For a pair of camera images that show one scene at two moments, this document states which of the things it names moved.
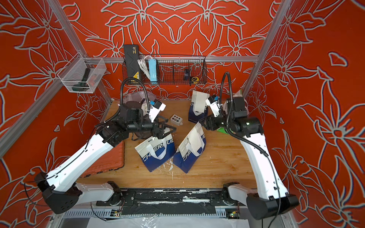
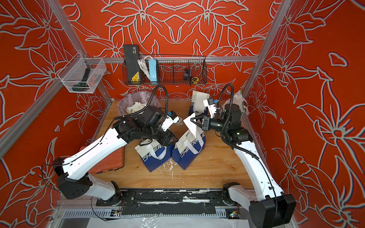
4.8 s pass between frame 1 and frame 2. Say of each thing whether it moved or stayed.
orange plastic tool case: stayed
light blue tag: stayed
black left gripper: moved
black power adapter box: stayed
